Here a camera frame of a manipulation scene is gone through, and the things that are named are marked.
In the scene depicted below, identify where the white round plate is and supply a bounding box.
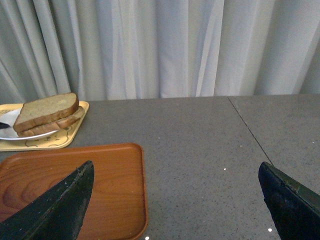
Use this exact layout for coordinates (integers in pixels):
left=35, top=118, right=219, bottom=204
left=0, top=108, right=57, bottom=141

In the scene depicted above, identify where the brown wooden tray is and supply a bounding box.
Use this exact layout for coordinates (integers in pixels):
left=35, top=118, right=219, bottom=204
left=0, top=143, right=148, bottom=240

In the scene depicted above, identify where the bread slice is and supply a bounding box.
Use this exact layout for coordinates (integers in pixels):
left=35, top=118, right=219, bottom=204
left=13, top=92, right=79, bottom=133
left=17, top=106, right=85, bottom=137

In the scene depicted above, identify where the yellow bear tray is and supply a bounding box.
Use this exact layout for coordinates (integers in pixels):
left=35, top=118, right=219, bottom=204
left=0, top=103, right=85, bottom=152

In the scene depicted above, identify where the grey pleated curtain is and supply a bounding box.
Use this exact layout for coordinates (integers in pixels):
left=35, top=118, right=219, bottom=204
left=0, top=0, right=320, bottom=104

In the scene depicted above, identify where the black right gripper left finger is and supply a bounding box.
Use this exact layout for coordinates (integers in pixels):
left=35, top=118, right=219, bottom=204
left=0, top=160, right=95, bottom=240

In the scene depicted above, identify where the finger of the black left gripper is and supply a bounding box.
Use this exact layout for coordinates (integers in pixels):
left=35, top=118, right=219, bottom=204
left=0, top=122, right=10, bottom=129

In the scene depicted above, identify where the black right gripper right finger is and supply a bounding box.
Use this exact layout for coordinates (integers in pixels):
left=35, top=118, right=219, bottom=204
left=258, top=162, right=320, bottom=240

